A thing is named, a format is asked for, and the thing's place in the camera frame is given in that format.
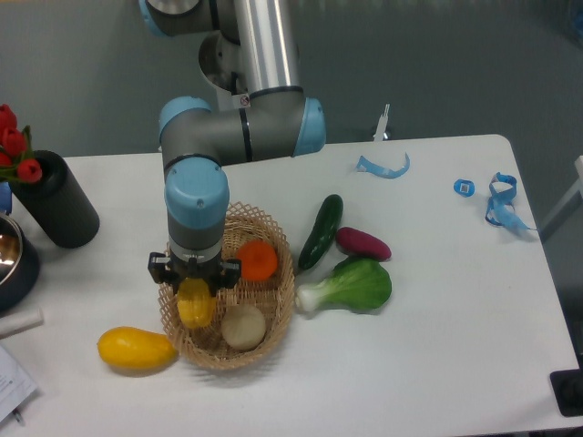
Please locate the yellow squash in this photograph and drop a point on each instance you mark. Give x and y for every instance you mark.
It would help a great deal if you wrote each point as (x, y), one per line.
(135, 349)

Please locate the black device at edge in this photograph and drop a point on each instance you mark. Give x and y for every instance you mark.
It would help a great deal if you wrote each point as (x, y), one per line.
(567, 387)

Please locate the dark metal bowl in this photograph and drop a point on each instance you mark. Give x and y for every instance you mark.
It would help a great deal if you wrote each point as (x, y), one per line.
(20, 264)

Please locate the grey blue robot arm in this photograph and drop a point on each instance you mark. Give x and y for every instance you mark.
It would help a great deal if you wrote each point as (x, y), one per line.
(252, 44)

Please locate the crumpled blue tape strip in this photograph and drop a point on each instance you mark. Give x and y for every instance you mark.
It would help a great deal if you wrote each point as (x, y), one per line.
(500, 210)

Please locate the purple sweet potato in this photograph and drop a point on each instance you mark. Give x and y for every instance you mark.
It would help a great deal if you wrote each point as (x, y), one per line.
(358, 243)

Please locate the white paper sheet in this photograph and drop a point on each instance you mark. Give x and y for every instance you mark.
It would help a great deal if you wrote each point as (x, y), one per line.
(16, 384)

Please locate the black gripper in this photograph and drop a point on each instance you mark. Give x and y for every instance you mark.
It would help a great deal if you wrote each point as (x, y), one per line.
(219, 273)

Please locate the black cylindrical vase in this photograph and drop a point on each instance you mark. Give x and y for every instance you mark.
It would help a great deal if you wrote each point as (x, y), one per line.
(58, 203)

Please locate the red tulip flowers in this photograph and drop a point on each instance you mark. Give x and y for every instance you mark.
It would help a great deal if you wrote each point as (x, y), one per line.
(18, 162)

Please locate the orange fruit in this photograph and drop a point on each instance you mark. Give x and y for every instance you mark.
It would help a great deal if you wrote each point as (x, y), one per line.
(259, 260)

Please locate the small blue tape roll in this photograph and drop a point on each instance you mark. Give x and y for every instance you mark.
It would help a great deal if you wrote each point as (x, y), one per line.
(464, 188)

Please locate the blue object at left edge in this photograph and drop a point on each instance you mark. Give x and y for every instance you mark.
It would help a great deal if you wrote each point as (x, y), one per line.
(6, 198)

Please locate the beige round potato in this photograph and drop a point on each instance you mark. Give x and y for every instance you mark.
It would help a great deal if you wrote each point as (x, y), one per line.
(243, 327)

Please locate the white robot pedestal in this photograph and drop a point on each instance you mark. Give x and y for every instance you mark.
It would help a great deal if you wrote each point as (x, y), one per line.
(221, 63)

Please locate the dark green cucumber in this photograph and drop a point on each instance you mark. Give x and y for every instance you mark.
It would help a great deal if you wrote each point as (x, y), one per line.
(323, 232)

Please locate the white paper roll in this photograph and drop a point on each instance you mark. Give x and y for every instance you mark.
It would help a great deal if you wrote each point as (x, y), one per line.
(14, 323)

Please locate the yellow bell pepper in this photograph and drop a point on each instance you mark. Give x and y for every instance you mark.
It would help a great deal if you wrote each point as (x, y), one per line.
(195, 303)

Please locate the green bok choy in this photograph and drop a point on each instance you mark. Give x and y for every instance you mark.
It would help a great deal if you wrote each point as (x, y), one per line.
(359, 284)

